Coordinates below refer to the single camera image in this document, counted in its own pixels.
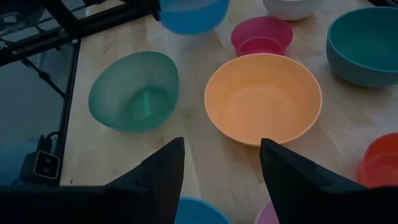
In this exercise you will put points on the white plastic bowl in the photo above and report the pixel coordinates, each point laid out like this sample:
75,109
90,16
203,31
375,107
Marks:
292,9

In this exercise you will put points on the pink plastic bowl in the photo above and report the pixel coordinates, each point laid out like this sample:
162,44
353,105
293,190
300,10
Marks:
267,216

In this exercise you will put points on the small black table camera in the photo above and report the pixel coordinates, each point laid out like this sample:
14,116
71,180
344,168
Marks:
46,165

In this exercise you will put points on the blue plastic bowl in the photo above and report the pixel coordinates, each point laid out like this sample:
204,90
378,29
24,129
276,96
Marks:
192,18
199,213

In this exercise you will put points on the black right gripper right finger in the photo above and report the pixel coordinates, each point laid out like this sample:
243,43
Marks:
298,193

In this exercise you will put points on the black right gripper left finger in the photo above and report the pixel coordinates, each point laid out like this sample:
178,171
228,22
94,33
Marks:
155,186

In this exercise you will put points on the green translucent plastic bowl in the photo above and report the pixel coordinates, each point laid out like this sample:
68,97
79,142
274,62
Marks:
130,90

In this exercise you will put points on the small magenta plastic bowl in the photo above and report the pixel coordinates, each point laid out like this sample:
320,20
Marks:
261,34

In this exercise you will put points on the small red plastic bowl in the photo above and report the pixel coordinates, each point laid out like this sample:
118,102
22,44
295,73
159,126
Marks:
381,161

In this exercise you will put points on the black aluminium table frame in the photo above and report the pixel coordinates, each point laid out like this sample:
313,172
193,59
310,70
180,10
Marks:
67,102

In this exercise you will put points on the teal plastic bowl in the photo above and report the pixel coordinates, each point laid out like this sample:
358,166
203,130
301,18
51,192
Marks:
363,46

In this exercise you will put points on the orange plastic bowl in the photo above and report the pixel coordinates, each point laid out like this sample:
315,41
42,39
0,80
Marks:
264,102

